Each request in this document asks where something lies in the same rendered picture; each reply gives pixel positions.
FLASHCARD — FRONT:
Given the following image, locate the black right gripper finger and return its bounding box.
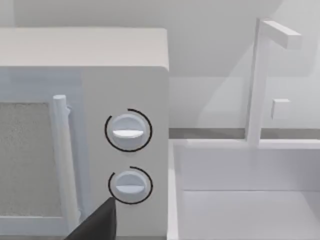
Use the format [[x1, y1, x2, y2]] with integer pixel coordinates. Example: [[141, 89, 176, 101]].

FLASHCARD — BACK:
[[63, 196, 118, 240]]

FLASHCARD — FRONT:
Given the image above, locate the white microwave knob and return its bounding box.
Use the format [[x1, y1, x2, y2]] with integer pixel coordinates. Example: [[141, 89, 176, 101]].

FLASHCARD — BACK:
[[107, 165, 154, 205], [104, 108, 153, 153]]

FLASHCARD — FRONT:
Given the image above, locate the microwave door with window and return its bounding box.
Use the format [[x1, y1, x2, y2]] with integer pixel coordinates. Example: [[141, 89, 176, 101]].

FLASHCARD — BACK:
[[0, 70, 91, 237]]

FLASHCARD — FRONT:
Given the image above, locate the white sink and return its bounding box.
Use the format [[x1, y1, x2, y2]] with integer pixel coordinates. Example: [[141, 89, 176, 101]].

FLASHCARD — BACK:
[[166, 137, 320, 240]]

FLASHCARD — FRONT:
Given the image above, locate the pale microwave oven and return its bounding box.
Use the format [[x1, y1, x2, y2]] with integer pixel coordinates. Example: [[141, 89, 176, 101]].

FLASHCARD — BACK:
[[0, 27, 170, 240]]

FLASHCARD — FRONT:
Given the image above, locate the tall white tap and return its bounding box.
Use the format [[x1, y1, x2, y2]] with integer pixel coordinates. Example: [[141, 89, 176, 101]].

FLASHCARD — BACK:
[[246, 17, 303, 146]]

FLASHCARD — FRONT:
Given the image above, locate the white microwave door handle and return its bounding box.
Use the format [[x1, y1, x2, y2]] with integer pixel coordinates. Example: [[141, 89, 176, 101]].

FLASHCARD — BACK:
[[52, 94, 82, 232]]

